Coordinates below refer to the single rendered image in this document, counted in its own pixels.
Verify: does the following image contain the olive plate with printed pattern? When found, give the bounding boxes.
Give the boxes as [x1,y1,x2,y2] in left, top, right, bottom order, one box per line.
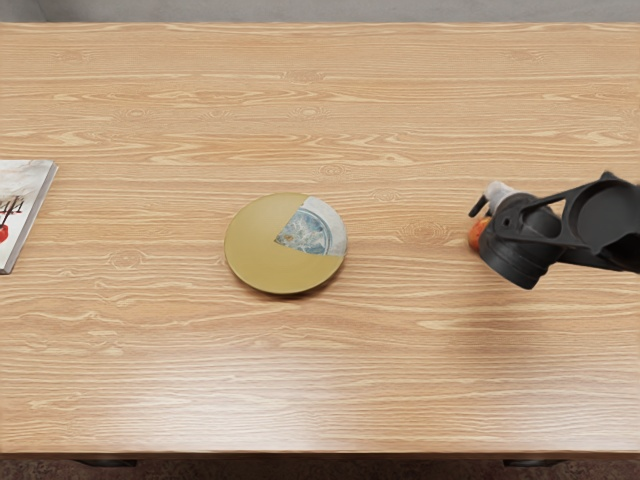
[223,192,349,296]

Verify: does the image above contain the white book with red print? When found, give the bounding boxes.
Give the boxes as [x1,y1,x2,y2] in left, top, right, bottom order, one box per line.
[0,159,60,276]

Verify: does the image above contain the orange red fruit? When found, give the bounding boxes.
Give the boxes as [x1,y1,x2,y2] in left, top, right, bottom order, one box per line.
[467,215,494,251]

